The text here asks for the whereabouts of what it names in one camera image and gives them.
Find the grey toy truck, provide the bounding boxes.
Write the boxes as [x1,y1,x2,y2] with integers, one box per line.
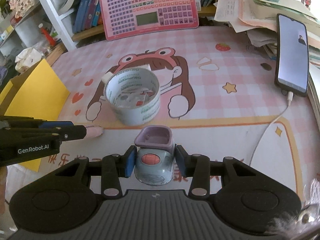
[134,125,175,186]

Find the clear tape roll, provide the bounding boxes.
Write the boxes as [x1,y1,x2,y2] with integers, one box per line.
[103,67,161,126]

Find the white charger cube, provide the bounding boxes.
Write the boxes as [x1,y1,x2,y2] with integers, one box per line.
[101,72,113,84]

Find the yellow cardboard box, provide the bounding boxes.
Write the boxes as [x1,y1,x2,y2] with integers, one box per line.
[0,58,71,173]

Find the pink printed tablecloth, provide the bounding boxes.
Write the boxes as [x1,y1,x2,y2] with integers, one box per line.
[4,26,313,198]

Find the red white pen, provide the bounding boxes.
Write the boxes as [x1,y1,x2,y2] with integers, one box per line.
[39,23,56,47]

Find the pink learning keyboard tablet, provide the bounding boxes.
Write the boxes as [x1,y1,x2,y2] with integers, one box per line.
[99,0,199,41]

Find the black smartphone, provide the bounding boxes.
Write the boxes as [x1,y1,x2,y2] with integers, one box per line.
[274,14,309,97]

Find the pile of papers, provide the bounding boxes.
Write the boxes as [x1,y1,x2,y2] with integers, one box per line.
[214,0,319,64]

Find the white charging cable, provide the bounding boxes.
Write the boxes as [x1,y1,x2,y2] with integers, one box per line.
[248,90,295,167]

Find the white bookshelf frame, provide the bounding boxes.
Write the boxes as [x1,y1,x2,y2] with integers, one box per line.
[5,0,78,51]

